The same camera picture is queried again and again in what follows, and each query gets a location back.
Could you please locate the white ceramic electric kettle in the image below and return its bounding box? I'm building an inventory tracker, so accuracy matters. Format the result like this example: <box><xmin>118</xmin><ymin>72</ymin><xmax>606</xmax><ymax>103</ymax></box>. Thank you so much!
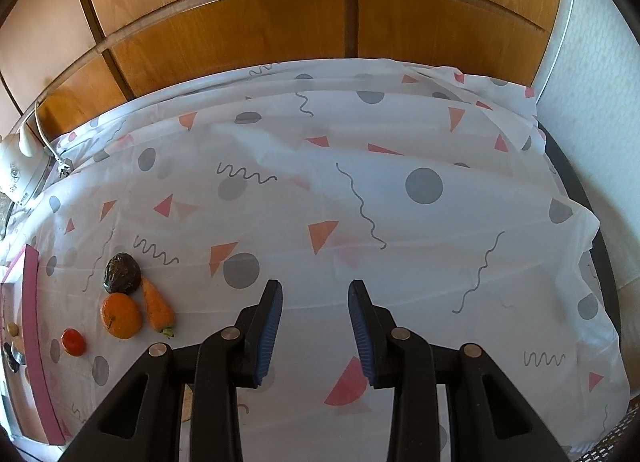
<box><xmin>0</xmin><ymin>127</ymin><xmax>53</xmax><ymax>205</ymax></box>

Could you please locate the printed white tablecloth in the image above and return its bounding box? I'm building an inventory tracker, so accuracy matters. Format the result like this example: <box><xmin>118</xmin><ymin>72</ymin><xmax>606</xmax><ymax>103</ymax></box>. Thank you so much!
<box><xmin>0</xmin><ymin>58</ymin><xmax>631</xmax><ymax>462</ymax></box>

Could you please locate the textured dark brown round cake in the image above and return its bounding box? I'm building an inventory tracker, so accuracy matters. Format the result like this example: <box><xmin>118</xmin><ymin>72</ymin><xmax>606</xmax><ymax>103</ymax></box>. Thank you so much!
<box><xmin>102</xmin><ymin>252</ymin><xmax>141</xmax><ymax>295</ymax></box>

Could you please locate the red tomato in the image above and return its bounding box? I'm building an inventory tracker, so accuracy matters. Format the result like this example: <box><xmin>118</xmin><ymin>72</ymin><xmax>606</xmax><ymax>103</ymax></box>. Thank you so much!
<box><xmin>61</xmin><ymin>328</ymin><xmax>87</xmax><ymax>357</ymax></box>

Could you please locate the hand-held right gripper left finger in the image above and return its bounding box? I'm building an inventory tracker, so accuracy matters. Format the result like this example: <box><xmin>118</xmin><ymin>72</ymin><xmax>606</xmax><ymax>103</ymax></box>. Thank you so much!
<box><xmin>62</xmin><ymin>279</ymin><xmax>284</xmax><ymax>462</ymax></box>

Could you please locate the black chair frame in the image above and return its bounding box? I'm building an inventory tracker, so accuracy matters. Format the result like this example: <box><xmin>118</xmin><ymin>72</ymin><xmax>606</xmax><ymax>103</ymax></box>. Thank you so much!
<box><xmin>537</xmin><ymin>124</ymin><xmax>623</xmax><ymax>315</ymax></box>

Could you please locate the pink shallow tray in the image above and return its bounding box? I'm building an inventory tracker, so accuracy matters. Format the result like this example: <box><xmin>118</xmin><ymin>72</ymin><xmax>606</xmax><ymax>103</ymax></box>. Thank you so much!
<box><xmin>0</xmin><ymin>246</ymin><xmax>66</xmax><ymax>445</ymax></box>

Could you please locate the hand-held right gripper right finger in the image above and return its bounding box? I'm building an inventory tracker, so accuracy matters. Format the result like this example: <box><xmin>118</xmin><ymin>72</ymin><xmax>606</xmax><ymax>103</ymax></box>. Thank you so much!
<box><xmin>348</xmin><ymin>279</ymin><xmax>571</xmax><ymax>462</ymax></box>

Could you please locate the wooden panelled wardrobe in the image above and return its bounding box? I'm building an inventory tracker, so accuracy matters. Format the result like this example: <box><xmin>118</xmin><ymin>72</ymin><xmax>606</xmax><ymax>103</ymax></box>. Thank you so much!
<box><xmin>0</xmin><ymin>0</ymin><xmax>571</xmax><ymax>143</ymax></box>

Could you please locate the orange carrot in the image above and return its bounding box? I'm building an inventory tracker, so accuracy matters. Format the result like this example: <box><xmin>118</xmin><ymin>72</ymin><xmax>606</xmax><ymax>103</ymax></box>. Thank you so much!
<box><xmin>141</xmin><ymin>278</ymin><xmax>177</xmax><ymax>339</ymax></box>

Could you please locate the woven wicker seat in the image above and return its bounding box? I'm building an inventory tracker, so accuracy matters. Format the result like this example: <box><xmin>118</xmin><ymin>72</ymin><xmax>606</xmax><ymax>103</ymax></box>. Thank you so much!
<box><xmin>565</xmin><ymin>407</ymin><xmax>636</xmax><ymax>462</ymax></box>

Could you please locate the white power cable with plug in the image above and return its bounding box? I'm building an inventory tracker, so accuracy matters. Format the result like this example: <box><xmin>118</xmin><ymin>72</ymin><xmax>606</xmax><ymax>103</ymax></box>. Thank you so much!
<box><xmin>32</xmin><ymin>100</ymin><xmax>76</xmax><ymax>177</ymax></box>

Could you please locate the orange with short stem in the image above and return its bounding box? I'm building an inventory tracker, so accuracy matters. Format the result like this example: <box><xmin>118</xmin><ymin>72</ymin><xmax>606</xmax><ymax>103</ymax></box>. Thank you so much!
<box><xmin>100</xmin><ymin>293</ymin><xmax>143</xmax><ymax>341</ymax></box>

